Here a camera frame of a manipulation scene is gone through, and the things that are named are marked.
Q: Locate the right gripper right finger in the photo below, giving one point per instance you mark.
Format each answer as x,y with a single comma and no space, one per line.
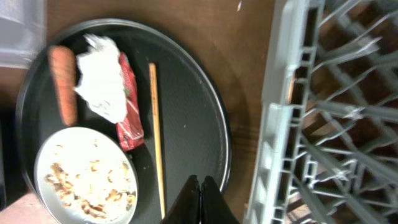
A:
214,209

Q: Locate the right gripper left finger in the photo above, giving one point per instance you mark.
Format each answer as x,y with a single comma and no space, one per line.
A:
186,207

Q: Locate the rice and nut leftovers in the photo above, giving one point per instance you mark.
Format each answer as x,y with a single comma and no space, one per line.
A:
92,179

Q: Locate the red snack wrapper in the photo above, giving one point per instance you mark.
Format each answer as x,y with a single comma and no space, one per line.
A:
130,131

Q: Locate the grey plate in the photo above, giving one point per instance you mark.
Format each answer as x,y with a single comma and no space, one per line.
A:
46,192

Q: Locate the wooden chopstick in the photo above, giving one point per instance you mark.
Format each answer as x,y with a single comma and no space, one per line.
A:
157,137

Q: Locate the white tissue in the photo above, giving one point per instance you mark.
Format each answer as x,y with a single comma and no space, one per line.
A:
101,83

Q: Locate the orange carrot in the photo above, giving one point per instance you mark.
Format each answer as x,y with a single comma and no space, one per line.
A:
63,69

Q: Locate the grey dishwasher rack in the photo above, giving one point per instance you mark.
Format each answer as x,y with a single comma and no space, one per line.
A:
327,150

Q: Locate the round black tray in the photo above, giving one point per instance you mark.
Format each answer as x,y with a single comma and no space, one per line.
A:
196,138

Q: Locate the black rectangular tray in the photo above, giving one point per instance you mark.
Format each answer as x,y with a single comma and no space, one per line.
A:
13,185

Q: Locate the clear plastic bin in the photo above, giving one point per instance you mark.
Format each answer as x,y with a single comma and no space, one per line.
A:
23,31

